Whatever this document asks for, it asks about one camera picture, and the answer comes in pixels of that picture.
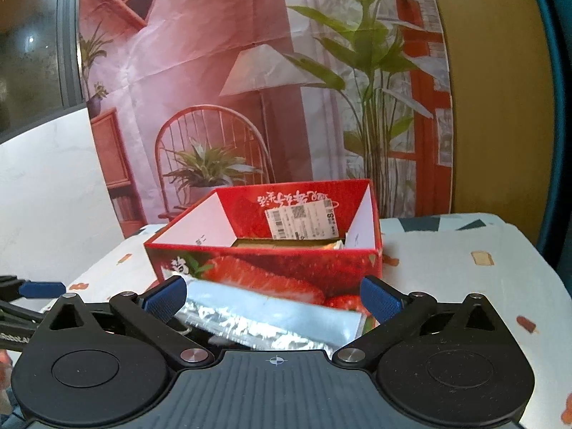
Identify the dark glass window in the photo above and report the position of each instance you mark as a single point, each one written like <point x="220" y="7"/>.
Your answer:
<point x="31" y="31"/>

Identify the white marble panel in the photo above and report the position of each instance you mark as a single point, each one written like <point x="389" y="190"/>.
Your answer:
<point x="44" y="187"/>

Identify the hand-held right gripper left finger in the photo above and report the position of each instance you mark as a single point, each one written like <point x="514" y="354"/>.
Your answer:
<point x="165" y="298"/>

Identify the printed room scene wall poster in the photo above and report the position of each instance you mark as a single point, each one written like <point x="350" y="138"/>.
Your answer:
<point x="201" y="53"/>

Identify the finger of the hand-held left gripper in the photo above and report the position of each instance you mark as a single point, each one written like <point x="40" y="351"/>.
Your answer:
<point x="20" y="312"/>
<point x="41" y="290"/>

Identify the white patterned tablecloth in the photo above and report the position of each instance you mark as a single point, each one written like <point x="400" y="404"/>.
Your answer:
<point x="447" y="254"/>

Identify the red strawberry print cardboard box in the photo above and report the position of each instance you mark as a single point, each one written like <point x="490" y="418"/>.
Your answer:
<point x="268" y="268"/>

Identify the silver foil packet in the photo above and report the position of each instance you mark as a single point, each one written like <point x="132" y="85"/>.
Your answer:
<point x="272" y="317"/>

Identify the dark teal curved frame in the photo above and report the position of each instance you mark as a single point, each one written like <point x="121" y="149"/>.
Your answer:
<point x="552" y="98"/>

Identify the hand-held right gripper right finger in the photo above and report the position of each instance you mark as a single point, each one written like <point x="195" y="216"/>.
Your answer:
<point x="379" y="298"/>

